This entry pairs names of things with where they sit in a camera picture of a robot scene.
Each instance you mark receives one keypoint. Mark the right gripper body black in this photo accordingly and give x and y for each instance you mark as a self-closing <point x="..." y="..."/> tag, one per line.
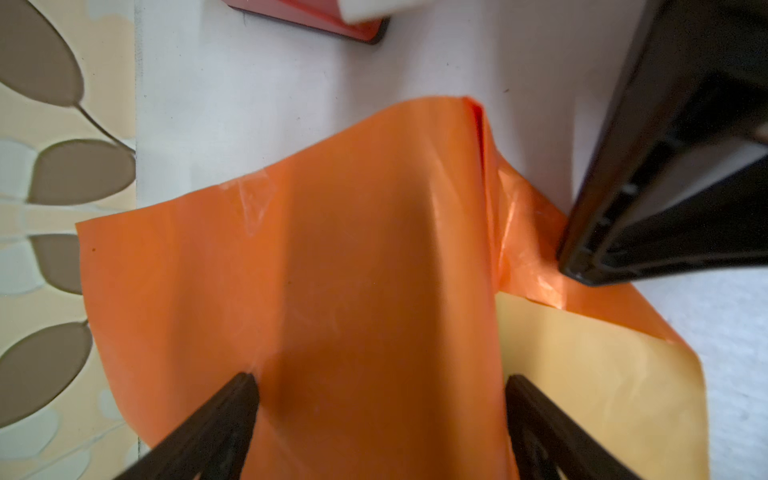
<point x="678" y="179"/>

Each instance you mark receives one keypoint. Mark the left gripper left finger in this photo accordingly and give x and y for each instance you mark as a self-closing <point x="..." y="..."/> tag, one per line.
<point x="212" y="443"/>

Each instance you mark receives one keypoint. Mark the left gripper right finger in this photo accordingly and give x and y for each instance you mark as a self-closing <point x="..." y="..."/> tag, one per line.
<point x="548" y="444"/>

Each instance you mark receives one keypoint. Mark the red tape dispenser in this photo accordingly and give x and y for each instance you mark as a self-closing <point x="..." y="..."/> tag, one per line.
<point x="321" y="16"/>

